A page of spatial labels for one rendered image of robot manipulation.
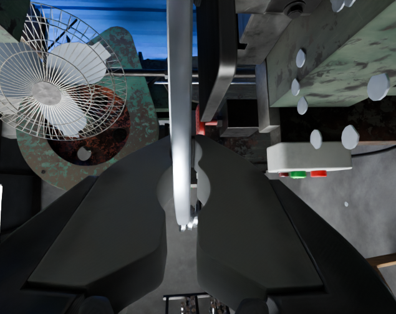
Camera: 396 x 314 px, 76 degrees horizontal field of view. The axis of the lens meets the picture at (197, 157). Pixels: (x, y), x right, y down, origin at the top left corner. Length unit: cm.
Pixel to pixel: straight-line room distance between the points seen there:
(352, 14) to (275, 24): 14
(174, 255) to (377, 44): 688
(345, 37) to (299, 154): 23
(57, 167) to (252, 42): 143
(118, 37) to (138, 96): 39
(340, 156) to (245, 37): 26
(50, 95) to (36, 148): 66
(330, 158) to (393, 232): 77
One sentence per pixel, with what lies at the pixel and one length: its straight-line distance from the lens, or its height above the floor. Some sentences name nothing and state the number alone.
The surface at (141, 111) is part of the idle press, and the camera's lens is 161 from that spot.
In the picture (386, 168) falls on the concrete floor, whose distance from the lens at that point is 122.
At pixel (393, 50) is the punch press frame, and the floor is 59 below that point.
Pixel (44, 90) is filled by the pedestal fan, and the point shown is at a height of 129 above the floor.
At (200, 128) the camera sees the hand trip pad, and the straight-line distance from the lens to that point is 53.
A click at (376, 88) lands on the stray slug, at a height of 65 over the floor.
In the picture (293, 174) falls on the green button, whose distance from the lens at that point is 50.
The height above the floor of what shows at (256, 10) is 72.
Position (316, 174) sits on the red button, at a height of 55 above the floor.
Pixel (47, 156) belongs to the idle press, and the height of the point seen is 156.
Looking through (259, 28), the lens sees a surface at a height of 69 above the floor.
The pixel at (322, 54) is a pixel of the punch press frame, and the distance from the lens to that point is 33.
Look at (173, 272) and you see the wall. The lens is 717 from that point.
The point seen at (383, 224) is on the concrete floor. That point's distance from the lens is 126.
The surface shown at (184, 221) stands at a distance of 16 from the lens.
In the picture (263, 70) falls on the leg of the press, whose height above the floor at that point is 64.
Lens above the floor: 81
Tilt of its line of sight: 5 degrees down
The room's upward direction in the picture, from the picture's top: 91 degrees counter-clockwise
